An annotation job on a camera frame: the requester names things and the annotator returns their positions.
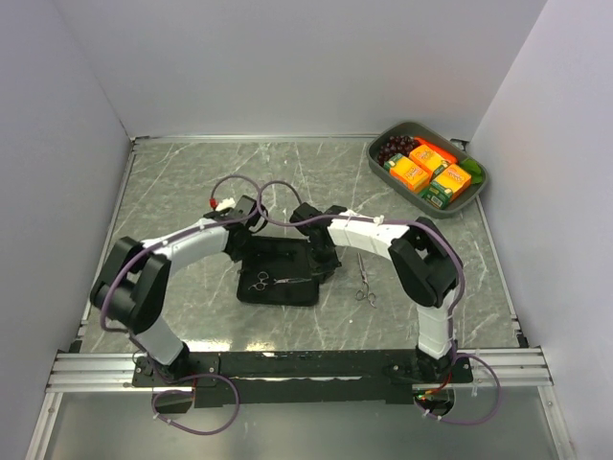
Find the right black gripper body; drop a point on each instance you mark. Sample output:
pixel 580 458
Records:
pixel 323 262

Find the silver hair scissors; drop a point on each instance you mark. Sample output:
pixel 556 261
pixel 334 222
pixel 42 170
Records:
pixel 364 293
pixel 265 280

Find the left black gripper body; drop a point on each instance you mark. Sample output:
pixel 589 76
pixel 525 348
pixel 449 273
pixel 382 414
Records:
pixel 237 253

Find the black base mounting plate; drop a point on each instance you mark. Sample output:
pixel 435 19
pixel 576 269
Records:
pixel 389 376

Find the orange juice carton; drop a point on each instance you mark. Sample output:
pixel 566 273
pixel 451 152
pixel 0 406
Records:
pixel 447 186
pixel 411 175
pixel 429 160

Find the black zippered tool case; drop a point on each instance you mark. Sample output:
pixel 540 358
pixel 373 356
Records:
pixel 296 295

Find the grey plastic tray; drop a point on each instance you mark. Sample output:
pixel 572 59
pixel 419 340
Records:
pixel 416 129

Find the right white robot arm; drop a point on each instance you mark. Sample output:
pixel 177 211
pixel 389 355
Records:
pixel 429 270

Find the green leaf vegetable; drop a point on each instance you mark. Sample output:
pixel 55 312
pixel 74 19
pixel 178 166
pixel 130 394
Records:
pixel 474 169

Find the orange carrot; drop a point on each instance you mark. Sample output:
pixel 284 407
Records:
pixel 449 157

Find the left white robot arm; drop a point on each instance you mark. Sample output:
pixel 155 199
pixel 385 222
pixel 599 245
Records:
pixel 131 287

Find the dark red grapes bunch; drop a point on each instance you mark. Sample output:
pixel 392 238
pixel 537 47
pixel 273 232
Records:
pixel 395 145

